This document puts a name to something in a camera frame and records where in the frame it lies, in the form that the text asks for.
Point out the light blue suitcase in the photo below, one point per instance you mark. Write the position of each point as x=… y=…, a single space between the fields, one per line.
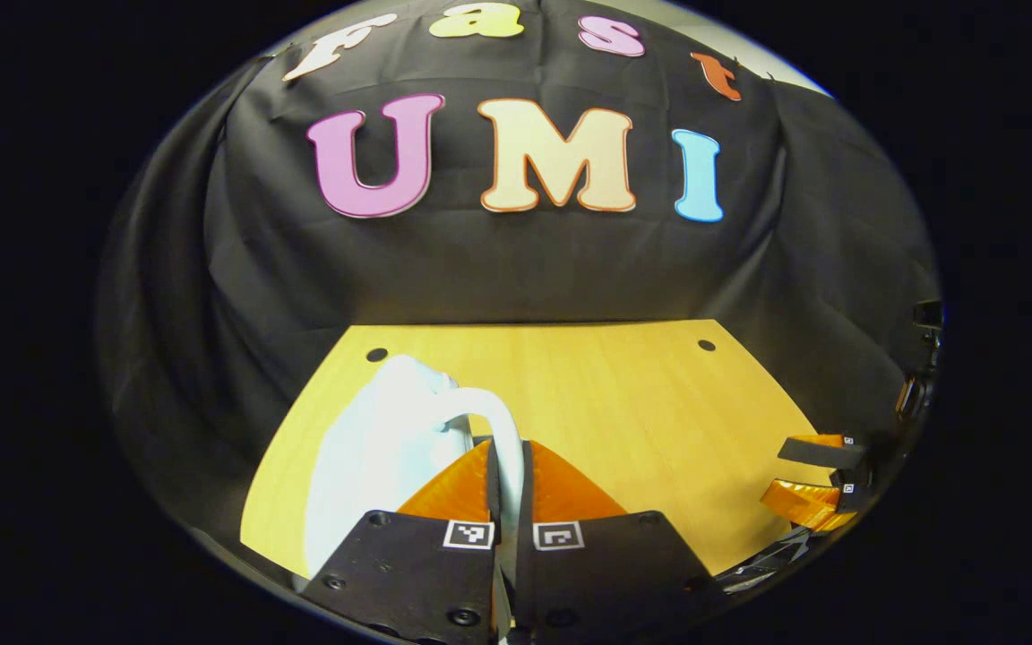
x=373 y=448

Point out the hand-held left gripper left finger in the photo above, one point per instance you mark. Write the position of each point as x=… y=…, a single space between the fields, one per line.
x=408 y=573

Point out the black backdrop cloth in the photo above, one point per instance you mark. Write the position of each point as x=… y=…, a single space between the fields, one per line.
x=525 y=269

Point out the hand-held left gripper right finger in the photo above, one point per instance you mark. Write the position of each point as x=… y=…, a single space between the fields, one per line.
x=606 y=573

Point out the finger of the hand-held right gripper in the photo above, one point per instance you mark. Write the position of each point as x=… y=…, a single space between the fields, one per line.
x=825 y=452
x=812 y=502

